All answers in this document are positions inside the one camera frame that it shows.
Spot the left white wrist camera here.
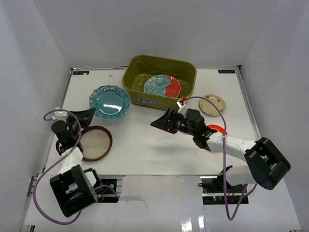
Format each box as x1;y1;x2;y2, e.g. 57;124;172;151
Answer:
52;107;68;121

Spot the orange plastic plate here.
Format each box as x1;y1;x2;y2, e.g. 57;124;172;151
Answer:
205;124;228;153

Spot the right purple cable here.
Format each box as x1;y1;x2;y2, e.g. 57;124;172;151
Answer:
185;96;258;221

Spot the teal scalloped plate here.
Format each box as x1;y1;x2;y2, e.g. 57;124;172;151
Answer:
89;85;131;120

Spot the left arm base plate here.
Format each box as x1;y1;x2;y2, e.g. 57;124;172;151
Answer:
95;178;117;195

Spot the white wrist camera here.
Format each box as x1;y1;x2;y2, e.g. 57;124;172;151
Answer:
52;107;68;121
177;98;188;115

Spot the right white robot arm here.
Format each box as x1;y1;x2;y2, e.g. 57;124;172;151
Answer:
150;108;291;193

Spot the blue sticker on bin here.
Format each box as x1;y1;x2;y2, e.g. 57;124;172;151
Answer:
136;98;157;105

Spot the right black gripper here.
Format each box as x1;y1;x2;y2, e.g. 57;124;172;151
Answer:
151;108;196;137

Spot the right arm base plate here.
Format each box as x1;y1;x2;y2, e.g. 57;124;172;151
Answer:
198;177;245;195

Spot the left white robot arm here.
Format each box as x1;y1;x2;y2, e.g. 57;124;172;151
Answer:
50;108;102;217

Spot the red and teal patterned plate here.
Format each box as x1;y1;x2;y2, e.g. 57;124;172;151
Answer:
143;74;181;98

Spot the dark red rimmed plate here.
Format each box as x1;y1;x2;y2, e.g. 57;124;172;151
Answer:
80;126;112;162

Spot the olive green plastic bin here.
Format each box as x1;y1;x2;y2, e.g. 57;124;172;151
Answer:
122;55;197;111

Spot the cream plate with calligraphy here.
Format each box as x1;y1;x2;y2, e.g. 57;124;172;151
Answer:
199;94;226;116

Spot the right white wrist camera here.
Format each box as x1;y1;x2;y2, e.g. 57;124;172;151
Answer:
177;98;188;115

